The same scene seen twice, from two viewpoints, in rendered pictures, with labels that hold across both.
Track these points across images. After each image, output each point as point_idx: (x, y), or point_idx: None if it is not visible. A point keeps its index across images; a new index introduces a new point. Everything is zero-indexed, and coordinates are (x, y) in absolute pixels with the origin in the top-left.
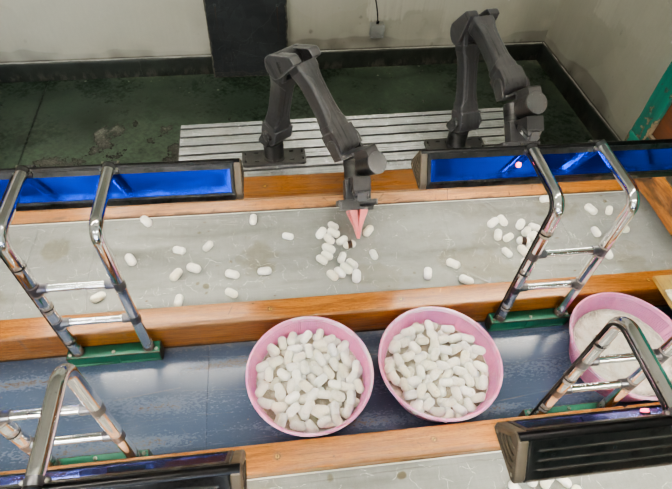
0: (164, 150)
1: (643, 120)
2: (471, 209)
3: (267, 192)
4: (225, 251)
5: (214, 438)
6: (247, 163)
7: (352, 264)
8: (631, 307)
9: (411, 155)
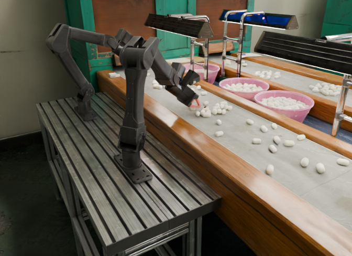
0: None
1: (90, 51)
2: (152, 92)
3: (194, 131)
4: (251, 137)
5: (330, 129)
6: (149, 174)
7: (219, 103)
8: None
9: (100, 122)
